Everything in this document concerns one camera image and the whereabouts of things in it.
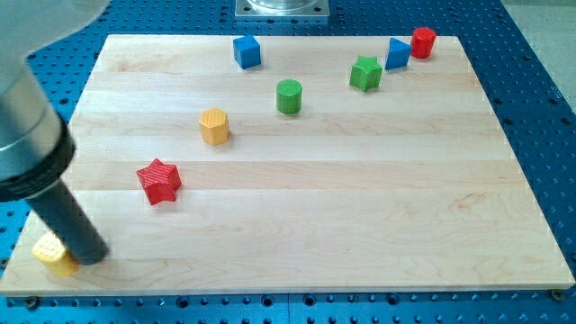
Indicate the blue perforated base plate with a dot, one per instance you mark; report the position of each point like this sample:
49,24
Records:
536,116

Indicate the red star block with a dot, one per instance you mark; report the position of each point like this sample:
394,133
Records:
159,181

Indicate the blue triangle block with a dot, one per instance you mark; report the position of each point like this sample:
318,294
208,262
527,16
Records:
398,54

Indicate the red cylinder block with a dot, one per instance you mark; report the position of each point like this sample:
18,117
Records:
422,42

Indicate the yellow hexagon block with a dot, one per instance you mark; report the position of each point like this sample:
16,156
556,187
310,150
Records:
214,126

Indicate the black collar tool mount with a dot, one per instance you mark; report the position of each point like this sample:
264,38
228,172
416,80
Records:
45,173

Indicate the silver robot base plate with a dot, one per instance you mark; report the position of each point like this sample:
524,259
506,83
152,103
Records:
278,10

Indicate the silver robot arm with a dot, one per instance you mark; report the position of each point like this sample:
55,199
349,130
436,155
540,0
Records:
36,146

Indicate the green star block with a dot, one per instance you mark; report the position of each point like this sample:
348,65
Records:
366,73

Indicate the yellow heart block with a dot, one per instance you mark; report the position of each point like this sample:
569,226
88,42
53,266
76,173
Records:
51,252

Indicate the green cylinder block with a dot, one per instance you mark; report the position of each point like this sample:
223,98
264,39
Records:
289,96

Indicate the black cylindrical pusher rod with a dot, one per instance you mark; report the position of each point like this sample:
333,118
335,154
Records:
59,210

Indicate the blue cube block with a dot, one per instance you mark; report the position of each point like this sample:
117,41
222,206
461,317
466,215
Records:
247,51

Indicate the light wooden board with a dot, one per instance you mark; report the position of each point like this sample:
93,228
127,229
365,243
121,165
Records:
410,187

